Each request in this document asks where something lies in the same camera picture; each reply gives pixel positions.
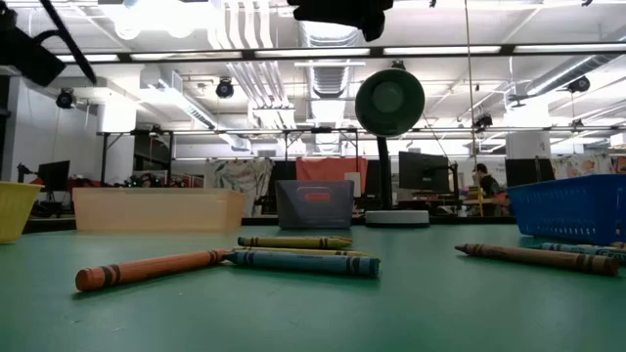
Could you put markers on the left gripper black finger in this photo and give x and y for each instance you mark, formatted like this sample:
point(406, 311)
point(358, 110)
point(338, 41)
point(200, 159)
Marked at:
point(68, 39)

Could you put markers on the white LED light bar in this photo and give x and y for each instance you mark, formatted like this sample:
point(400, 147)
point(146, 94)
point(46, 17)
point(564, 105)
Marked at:
point(102, 58)
point(313, 52)
point(569, 47)
point(442, 50)
point(186, 55)

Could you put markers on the white desk lamp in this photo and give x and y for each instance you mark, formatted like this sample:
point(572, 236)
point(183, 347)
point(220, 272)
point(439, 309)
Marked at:
point(389, 102)

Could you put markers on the black monitor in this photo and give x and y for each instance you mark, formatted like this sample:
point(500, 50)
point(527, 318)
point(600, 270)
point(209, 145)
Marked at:
point(423, 172)
point(53, 177)
point(529, 172)

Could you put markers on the yellow plastic basket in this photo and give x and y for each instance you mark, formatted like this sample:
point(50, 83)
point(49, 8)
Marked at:
point(14, 210)

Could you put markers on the red cloth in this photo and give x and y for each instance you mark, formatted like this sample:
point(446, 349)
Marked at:
point(327, 168)

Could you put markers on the person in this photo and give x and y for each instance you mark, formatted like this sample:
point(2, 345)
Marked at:
point(149, 181)
point(486, 186)

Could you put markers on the black rig beam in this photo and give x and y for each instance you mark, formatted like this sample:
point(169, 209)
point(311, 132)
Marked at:
point(507, 49)

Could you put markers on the white sign board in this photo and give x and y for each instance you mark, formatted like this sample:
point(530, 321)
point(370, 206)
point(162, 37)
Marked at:
point(353, 185)

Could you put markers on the orange translucent plastic bin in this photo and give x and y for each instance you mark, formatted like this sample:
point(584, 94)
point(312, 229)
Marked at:
point(156, 210)

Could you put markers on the pale leaf-print cloth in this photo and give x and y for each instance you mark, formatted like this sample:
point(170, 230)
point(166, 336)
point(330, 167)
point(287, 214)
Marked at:
point(239, 181)

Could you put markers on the grey translucent plastic bin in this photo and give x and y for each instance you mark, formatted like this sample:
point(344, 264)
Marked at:
point(313, 215)

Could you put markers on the olive green crayon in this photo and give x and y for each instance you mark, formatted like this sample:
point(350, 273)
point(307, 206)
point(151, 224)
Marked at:
point(293, 242)

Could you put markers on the orange crayon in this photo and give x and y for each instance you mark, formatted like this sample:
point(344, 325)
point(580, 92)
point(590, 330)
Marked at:
point(147, 269)

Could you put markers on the yellow crayon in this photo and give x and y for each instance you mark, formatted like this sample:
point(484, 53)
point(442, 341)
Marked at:
point(303, 251)

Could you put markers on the blue crayon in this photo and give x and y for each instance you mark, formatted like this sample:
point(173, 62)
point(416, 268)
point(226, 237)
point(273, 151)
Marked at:
point(303, 263)
point(587, 250)

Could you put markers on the colourful flower-print cloth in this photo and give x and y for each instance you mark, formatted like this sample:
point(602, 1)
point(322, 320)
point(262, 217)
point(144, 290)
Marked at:
point(582, 167)

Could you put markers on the blue plastic basket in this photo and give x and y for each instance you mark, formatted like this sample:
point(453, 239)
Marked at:
point(572, 210)

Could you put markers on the green table mat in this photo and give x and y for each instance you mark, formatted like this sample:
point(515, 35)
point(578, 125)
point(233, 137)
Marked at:
point(313, 318)

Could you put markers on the brown crayon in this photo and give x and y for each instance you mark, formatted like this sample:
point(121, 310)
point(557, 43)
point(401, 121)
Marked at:
point(538, 257)

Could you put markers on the black dome camera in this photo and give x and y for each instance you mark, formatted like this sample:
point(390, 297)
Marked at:
point(225, 89)
point(66, 99)
point(483, 122)
point(578, 85)

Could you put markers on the silver ventilation duct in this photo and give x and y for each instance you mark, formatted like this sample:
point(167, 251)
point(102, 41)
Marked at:
point(330, 78)

